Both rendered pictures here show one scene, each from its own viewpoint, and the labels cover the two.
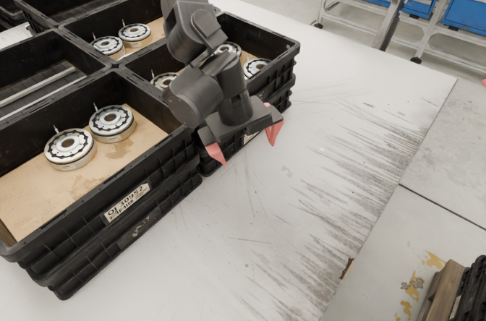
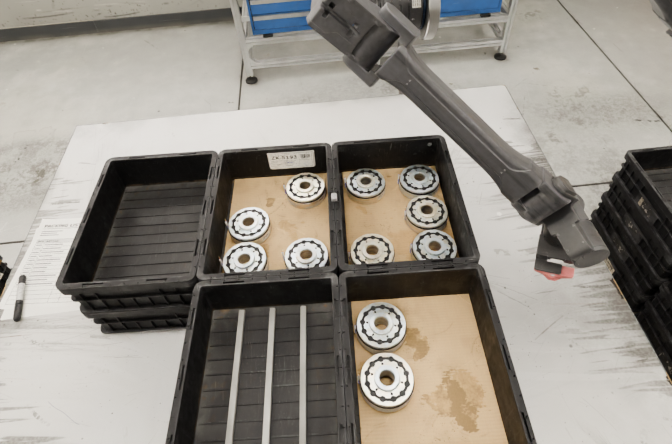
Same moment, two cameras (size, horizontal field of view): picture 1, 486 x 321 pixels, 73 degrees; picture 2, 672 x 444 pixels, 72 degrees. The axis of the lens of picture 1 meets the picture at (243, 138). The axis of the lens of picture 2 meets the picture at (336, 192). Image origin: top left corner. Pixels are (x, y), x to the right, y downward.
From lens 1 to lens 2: 79 cm
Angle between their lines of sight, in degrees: 27
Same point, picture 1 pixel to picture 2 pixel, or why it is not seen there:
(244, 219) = (526, 315)
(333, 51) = (396, 116)
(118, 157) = (426, 351)
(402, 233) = not seen: hidden behind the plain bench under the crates
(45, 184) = (411, 431)
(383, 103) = not seen: hidden behind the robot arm
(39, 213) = not seen: outside the picture
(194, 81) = (585, 231)
